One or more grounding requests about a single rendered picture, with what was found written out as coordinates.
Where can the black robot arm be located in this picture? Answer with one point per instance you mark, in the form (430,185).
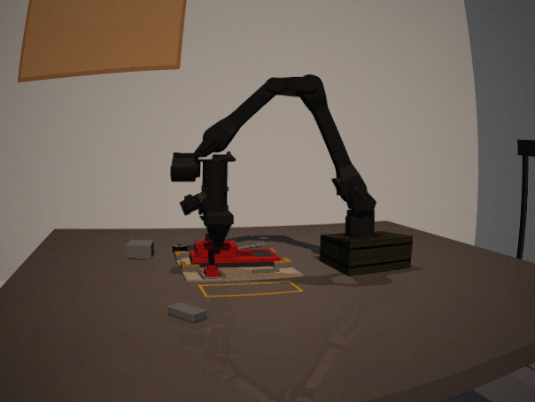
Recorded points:
(359,222)

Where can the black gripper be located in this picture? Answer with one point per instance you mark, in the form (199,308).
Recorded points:
(217,218)

